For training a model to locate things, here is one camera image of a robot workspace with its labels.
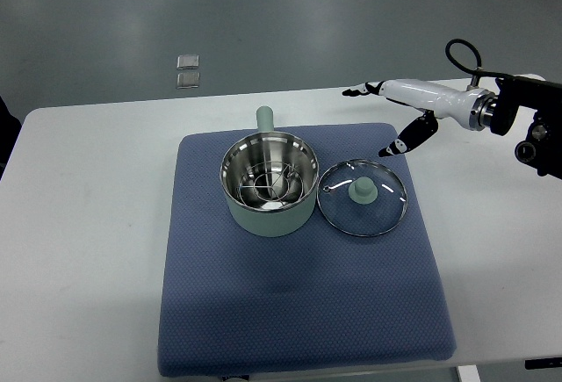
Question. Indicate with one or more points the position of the dark object at left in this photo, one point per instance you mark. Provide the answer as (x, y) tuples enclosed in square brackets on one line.
[(10, 127)]

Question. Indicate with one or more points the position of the lower metal floor plate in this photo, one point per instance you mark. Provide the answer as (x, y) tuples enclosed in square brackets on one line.
[(188, 80)]

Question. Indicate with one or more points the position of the wire steamer rack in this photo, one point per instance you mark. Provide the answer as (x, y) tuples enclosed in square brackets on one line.
[(270, 185)]

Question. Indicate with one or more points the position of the glass lid green knob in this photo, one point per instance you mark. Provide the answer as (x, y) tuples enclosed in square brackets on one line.
[(362, 198)]

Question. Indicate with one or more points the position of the upper metal floor plate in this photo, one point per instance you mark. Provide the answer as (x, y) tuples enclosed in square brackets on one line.
[(187, 61)]

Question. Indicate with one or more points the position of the metal floor plate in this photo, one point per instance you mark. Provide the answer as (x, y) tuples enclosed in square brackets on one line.
[(187, 61), (188, 80)]

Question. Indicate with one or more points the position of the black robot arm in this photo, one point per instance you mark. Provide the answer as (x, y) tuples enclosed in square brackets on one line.
[(539, 102)]

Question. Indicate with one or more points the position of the blue quilted mat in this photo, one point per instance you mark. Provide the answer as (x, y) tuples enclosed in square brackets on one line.
[(235, 303)]

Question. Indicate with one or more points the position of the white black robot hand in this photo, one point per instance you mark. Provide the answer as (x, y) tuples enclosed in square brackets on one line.
[(435, 101)]

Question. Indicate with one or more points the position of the green steel pot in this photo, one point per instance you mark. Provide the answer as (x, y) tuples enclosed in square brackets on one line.
[(267, 144)]

